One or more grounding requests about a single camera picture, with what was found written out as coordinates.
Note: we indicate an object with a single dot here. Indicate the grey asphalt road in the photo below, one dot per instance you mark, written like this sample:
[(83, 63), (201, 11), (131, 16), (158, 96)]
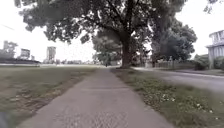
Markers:
[(193, 80)]

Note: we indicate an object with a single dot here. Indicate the grey concrete path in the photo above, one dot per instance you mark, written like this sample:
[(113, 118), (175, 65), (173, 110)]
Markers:
[(96, 100)]

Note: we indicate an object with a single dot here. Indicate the fence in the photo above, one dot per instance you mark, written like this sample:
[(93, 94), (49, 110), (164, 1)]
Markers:
[(173, 64)]

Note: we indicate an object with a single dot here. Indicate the dark dense tree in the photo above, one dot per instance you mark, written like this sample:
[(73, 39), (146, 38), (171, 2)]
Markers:
[(178, 43)]

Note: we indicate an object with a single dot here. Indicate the pale house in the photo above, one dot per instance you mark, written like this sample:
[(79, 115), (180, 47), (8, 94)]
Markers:
[(217, 46)]

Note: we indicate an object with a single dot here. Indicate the green bushes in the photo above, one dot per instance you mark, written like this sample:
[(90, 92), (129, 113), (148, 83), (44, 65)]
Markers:
[(201, 62)]

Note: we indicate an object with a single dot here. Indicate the wide grass field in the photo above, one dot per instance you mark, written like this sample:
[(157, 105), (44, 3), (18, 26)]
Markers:
[(36, 83)]

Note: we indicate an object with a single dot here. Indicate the grass strip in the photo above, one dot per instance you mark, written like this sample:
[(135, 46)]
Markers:
[(166, 96)]

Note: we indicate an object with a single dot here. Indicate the large spreading tree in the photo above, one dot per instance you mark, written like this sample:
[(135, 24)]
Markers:
[(126, 53)]

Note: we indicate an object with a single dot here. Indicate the small distant tree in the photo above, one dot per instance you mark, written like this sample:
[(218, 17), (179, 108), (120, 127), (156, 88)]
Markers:
[(106, 50)]

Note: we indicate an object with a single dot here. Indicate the distant tower building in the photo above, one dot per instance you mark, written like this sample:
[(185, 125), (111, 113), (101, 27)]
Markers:
[(51, 53)]

